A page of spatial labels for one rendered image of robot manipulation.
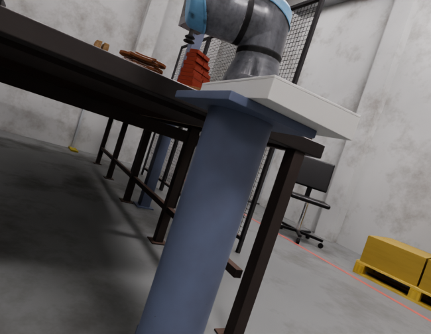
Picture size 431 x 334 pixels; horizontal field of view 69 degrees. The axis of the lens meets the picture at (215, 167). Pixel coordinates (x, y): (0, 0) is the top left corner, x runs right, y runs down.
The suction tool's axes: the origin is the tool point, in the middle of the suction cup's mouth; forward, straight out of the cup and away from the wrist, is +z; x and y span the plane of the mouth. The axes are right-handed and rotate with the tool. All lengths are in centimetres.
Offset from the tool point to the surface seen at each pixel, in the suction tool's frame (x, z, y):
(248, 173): 50, 40, 0
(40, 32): 14, 19, 46
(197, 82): -73, -4, -46
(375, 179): -134, 17, -395
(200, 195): 46, 47, 9
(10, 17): 13, 18, 52
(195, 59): -72, -16, -40
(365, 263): -55, 109, -274
